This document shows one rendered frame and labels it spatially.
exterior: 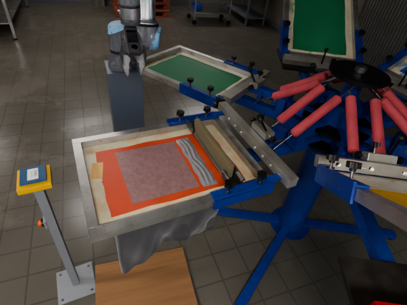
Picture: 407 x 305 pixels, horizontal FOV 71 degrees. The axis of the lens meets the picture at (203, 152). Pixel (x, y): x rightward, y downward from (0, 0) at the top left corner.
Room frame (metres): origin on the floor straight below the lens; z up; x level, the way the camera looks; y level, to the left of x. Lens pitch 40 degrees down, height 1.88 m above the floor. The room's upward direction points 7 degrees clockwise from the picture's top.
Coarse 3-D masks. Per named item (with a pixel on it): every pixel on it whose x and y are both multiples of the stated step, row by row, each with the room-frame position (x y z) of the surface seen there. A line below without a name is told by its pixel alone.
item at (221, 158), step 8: (200, 120) 1.25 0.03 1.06; (200, 128) 1.18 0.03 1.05; (200, 136) 1.17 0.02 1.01; (208, 136) 1.12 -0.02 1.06; (208, 144) 1.09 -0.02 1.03; (216, 144) 1.06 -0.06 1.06; (216, 152) 1.02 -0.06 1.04; (224, 152) 1.01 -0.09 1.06; (216, 160) 1.01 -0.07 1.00; (224, 160) 0.96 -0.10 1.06; (224, 168) 0.95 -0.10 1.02; (232, 168) 0.93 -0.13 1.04
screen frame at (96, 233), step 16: (144, 128) 1.21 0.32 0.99; (160, 128) 1.23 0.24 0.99; (176, 128) 1.27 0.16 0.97; (224, 128) 1.30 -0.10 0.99; (80, 144) 1.02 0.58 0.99; (96, 144) 1.07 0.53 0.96; (240, 144) 1.18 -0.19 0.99; (80, 160) 0.91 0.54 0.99; (80, 176) 0.82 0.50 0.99; (256, 176) 0.98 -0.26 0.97; (160, 208) 0.71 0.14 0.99; (176, 208) 0.71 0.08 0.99; (192, 208) 0.73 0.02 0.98; (96, 224) 0.60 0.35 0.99; (112, 224) 0.61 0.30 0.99; (128, 224) 0.62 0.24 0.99; (144, 224) 0.64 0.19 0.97; (96, 240) 0.55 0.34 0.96
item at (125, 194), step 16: (208, 160) 1.06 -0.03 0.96; (128, 176) 0.89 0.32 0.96; (144, 176) 0.90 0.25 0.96; (160, 176) 0.91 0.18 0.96; (176, 176) 0.92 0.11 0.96; (192, 176) 0.94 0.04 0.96; (112, 192) 0.78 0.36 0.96; (128, 192) 0.79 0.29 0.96; (144, 192) 0.80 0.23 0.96; (160, 192) 0.82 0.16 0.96; (176, 192) 0.83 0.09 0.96; (192, 192) 0.84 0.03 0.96; (112, 208) 0.70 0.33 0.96; (128, 208) 0.71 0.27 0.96
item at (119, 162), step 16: (144, 144) 1.13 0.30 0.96; (160, 144) 1.14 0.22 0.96; (176, 144) 1.16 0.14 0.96; (96, 160) 0.96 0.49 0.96; (112, 160) 0.98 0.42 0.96; (128, 160) 0.99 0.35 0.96; (144, 160) 1.00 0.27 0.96; (160, 160) 1.02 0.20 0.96; (176, 160) 1.03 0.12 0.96; (112, 176) 0.88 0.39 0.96
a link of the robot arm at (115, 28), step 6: (108, 24) 1.46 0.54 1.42; (114, 24) 1.44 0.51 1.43; (120, 24) 1.44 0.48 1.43; (108, 30) 1.44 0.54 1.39; (114, 30) 1.42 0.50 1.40; (120, 30) 1.42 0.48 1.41; (108, 36) 1.45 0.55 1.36; (114, 36) 1.42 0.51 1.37; (120, 36) 1.42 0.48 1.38; (114, 42) 1.42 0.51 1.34; (120, 42) 1.42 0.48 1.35; (114, 48) 1.42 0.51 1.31; (120, 48) 1.42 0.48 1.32
